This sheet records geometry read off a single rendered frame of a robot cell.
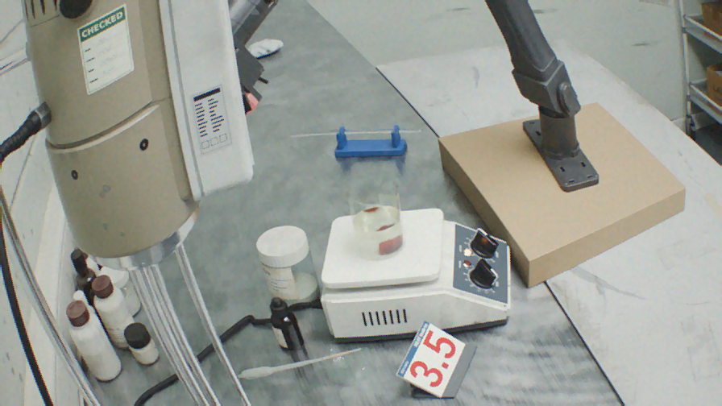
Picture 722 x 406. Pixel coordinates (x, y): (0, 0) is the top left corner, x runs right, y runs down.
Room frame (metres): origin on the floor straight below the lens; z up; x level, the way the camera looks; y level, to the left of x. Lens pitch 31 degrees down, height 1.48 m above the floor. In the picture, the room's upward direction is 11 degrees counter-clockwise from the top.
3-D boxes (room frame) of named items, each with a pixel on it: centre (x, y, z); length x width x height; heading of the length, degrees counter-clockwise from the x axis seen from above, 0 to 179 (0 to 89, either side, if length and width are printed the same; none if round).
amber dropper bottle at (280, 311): (0.69, 0.11, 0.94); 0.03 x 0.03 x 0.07
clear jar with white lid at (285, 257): (0.79, 0.09, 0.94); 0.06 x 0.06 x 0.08
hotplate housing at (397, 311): (0.73, -0.04, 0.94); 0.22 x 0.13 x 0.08; 79
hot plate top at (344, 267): (0.73, -0.02, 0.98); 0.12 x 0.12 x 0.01; 79
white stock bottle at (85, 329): (0.66, 0.39, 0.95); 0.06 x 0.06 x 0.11
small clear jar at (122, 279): (0.80, 0.36, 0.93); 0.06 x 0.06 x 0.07
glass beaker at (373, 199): (0.73, -0.01, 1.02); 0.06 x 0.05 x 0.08; 174
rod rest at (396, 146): (1.10, -0.03, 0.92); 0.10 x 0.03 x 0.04; 71
